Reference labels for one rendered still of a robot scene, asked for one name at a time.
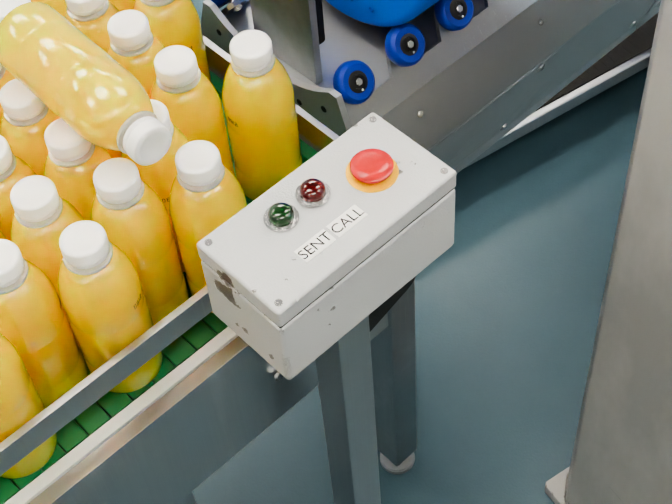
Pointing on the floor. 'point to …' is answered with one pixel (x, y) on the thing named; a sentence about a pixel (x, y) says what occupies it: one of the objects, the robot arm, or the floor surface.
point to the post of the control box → (350, 417)
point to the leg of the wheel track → (396, 386)
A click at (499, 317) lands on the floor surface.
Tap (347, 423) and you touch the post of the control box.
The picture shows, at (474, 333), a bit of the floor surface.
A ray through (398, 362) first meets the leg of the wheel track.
